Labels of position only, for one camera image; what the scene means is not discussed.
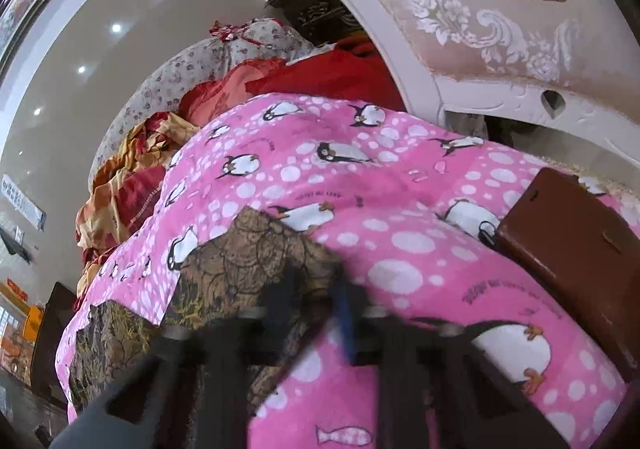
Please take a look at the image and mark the pink penguin print blanket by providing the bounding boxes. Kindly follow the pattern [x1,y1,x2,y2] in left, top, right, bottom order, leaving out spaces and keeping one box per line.
[54,92,633,449]

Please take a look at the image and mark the row of ceiling spotlights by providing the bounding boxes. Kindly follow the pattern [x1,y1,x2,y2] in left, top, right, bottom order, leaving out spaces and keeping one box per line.
[15,0,203,147]

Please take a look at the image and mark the brown patterned small cloth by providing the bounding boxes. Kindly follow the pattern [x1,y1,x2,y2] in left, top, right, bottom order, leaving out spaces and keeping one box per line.
[67,206,351,449]

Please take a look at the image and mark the dark patterned box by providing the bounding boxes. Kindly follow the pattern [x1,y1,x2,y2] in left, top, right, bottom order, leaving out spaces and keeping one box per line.
[265,0,362,39]

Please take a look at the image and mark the salmon cloth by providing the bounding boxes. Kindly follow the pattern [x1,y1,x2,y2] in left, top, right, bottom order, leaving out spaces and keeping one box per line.
[177,58,288,125]

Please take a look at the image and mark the brown leather wallet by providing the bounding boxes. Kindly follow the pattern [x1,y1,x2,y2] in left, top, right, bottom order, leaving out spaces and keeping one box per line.
[495,167,640,375]

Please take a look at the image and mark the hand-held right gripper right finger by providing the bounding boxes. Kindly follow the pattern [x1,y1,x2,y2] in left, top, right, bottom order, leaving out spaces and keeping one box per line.
[331,278,571,449]

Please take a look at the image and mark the framed wall picture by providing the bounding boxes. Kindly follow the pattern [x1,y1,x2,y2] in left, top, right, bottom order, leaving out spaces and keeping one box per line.
[0,0,108,80]

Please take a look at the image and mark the white wall sign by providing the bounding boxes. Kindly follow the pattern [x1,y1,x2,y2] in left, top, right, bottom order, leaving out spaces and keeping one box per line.
[0,173,47,232]

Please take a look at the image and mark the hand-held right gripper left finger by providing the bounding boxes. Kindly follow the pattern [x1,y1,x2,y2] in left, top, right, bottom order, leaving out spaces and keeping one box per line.
[50,263,322,449]

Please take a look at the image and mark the red blanket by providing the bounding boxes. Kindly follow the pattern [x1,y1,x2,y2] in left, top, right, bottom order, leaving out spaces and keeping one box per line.
[245,42,408,112]

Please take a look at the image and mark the orange box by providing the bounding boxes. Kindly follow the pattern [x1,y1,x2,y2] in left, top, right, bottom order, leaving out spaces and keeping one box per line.
[24,305,46,356]

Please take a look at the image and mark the black wall fixture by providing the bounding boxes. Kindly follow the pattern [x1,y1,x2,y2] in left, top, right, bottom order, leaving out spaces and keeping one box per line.
[0,228,32,264]

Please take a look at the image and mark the orange yellow patterned cloth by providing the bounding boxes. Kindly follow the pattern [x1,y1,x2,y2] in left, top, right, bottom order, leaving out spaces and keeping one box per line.
[75,110,201,310]

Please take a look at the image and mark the dark wooden cabinet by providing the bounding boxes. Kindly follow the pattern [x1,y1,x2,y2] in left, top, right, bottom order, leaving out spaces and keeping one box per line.
[30,281,76,405]

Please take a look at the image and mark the ornate beige headboard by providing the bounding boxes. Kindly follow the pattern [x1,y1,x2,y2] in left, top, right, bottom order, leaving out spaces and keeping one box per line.
[252,0,640,165]

